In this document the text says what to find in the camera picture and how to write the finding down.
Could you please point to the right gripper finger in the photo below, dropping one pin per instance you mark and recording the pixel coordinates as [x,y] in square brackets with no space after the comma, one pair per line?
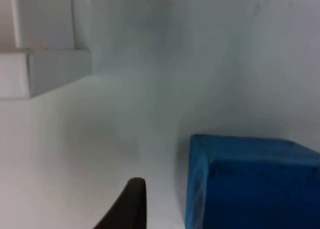
[130,206]

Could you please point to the grey drawer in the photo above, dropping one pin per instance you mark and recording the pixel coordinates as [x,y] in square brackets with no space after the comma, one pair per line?
[57,71]

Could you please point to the blue cube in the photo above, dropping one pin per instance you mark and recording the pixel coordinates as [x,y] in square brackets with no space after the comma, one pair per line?
[250,186]

